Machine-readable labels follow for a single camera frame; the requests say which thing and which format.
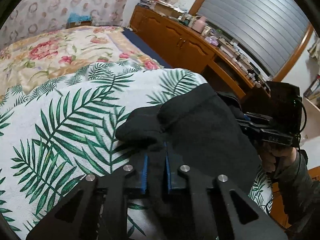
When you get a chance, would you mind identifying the floral bed quilt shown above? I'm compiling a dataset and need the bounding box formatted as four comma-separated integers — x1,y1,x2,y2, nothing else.
1,26,169,102

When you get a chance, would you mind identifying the blue item on box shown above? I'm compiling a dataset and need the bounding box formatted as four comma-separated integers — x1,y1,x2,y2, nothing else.
66,12,92,29

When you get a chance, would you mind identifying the black printed t-shirt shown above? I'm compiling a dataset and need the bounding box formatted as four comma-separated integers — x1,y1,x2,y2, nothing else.
114,83,262,240

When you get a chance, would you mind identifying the pink jug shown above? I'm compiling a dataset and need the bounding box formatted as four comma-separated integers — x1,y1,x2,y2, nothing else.
192,16,207,33

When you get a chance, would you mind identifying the wooden sideboard cabinet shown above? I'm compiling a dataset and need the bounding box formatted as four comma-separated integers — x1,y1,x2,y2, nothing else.
130,5,268,100

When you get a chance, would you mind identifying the circle pattern curtain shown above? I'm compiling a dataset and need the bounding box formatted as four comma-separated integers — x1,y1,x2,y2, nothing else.
1,0,127,47

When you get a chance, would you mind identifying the person's right forearm sleeve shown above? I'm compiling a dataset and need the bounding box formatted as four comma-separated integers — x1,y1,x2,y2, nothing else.
274,150,319,239

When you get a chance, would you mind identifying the person's right hand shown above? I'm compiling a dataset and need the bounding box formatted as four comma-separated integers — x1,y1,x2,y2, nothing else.
259,142,297,173

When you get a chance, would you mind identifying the palm leaf print sheet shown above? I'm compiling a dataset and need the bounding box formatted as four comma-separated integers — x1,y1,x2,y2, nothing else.
0,61,275,240

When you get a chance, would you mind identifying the grey window blind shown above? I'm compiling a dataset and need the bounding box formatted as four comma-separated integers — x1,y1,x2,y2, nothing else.
197,0,309,75

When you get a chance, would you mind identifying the cardboard box on cabinet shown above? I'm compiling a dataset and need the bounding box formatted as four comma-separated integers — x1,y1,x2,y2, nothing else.
153,1,185,18

